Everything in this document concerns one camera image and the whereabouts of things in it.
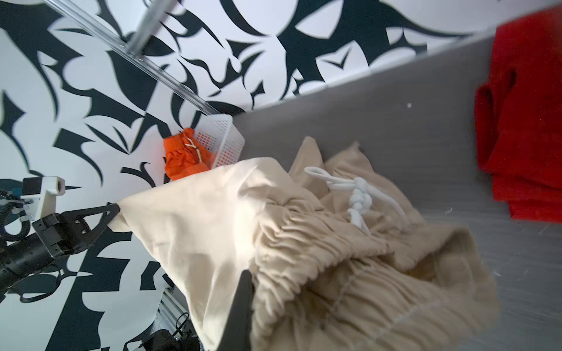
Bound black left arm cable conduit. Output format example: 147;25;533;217
0;188;34;242

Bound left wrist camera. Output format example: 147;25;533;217
20;176;65;222

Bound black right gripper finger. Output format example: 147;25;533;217
217;270;255;351

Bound white plastic laundry basket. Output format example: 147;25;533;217
195;114;245;169

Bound white beige shorts drawstring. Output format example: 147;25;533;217
304;167;412;233

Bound white orange shorts drawstring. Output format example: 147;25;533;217
184;137;203;163

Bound aluminium frame horizontal bar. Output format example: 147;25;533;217
126;0;176;57

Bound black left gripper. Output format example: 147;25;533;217
1;203;120;294

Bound orange shorts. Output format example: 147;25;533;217
163;128;213;181

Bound aluminium frame left post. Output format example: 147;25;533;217
45;1;220;115

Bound beige shorts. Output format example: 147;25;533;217
110;137;500;350

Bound red shorts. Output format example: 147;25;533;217
474;5;561;223

